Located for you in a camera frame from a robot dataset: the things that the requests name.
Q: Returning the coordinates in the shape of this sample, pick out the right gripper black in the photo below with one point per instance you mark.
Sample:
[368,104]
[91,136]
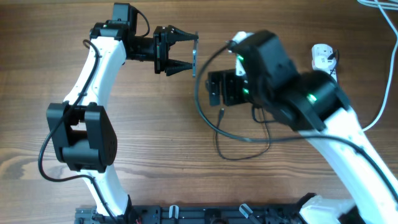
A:
[230,79]

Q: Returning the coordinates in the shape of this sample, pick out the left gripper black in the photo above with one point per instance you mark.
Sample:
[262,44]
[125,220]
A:
[170,36]

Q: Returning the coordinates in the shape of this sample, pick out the Galaxy S25 smartphone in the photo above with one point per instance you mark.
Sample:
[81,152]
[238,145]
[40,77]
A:
[195,54]

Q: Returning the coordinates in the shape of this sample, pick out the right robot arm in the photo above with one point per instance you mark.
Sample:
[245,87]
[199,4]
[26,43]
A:
[313,105]

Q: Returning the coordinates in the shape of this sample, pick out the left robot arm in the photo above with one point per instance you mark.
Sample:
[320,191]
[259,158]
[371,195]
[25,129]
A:
[80,130]

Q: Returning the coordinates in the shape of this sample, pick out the white USB charger plug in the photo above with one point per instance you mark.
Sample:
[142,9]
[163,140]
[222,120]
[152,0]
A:
[321,62]

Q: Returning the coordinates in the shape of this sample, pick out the white power strip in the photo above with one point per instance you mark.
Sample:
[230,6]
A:
[324,49]

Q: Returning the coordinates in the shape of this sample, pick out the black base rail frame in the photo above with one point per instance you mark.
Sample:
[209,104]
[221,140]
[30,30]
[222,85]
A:
[174,214]

